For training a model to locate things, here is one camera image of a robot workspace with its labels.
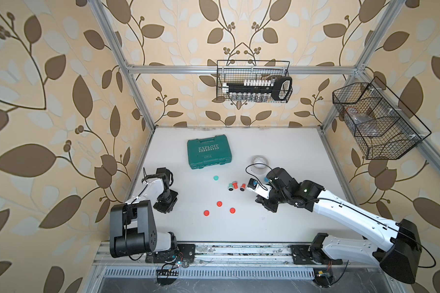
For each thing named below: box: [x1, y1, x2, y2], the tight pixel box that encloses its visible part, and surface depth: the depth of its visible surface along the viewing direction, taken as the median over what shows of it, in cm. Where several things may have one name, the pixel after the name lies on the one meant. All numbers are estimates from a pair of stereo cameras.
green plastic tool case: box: [187, 134, 233, 170], surface depth 106 cm
